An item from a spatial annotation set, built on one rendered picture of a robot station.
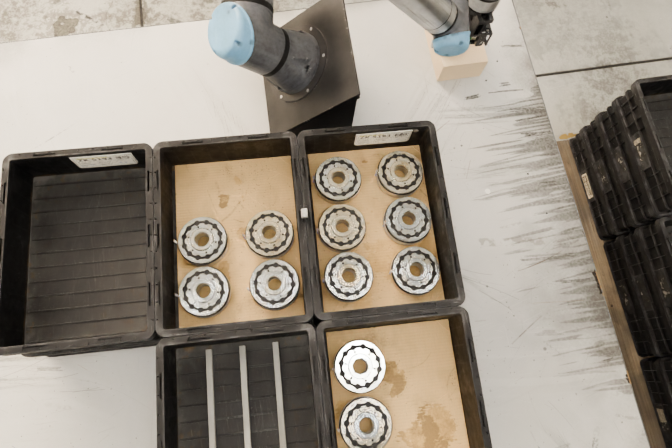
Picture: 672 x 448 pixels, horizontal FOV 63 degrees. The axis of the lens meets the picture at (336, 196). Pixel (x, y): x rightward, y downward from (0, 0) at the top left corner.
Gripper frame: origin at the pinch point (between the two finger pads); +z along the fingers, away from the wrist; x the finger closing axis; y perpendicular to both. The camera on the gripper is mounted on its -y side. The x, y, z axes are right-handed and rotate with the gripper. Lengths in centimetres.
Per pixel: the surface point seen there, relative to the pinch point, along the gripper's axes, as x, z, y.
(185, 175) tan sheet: -72, -8, 30
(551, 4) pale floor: 78, 75, -58
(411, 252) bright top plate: -26, -11, 55
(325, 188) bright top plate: -42, -11, 39
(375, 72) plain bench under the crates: -22.0, 5.4, 3.1
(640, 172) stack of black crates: 57, 27, 36
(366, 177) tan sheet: -32.1, -7.8, 36.4
